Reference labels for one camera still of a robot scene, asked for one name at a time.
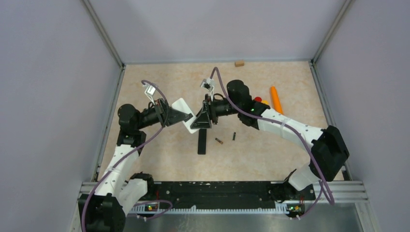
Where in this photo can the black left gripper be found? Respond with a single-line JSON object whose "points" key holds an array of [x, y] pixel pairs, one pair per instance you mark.
{"points": [[162, 109]]}

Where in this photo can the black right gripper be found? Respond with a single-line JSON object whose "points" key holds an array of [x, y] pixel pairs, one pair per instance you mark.
{"points": [[202, 120]]}

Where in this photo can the white remote control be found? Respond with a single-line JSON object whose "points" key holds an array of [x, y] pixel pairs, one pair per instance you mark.
{"points": [[188, 118]]}

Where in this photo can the black remote control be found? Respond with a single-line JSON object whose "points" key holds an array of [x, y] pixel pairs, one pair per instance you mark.
{"points": [[202, 139]]}

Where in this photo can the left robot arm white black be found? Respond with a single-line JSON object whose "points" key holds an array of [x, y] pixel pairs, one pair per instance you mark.
{"points": [[105, 208]]}

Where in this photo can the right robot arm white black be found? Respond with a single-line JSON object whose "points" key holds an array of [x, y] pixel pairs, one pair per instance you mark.
{"points": [[326, 147]]}

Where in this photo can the red yellow toy piece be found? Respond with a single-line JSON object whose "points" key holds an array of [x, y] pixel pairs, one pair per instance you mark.
{"points": [[259, 99]]}

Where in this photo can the small wooden block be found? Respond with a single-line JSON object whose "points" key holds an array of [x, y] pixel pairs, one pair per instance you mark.
{"points": [[239, 63]]}

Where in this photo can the orange toy carrot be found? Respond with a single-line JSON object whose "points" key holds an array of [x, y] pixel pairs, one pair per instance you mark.
{"points": [[275, 100]]}

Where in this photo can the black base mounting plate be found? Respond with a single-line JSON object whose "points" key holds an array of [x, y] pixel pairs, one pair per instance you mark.
{"points": [[215, 195]]}

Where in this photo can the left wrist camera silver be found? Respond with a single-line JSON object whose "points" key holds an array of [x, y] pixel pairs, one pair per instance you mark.
{"points": [[150, 91]]}

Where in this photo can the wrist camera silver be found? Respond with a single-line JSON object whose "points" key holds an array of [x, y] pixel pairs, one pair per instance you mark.
{"points": [[209, 84], [150, 91]]}

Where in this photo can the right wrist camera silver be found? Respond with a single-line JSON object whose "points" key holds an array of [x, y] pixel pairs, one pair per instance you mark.
{"points": [[209, 84]]}

